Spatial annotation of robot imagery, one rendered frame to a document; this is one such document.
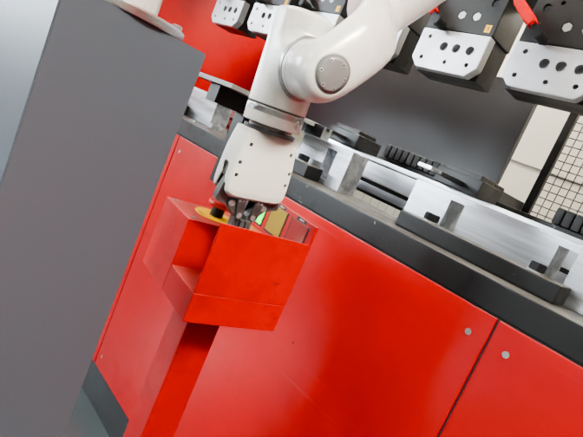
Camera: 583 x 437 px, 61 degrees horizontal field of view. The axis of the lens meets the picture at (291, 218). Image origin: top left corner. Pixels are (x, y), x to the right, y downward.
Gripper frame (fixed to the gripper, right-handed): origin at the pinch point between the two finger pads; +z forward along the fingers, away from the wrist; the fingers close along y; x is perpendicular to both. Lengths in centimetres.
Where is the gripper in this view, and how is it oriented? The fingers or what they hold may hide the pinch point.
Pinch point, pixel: (237, 230)
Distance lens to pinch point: 72.9
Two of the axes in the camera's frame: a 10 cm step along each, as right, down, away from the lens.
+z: -3.2, 9.2, 2.1
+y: -8.0, -1.4, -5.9
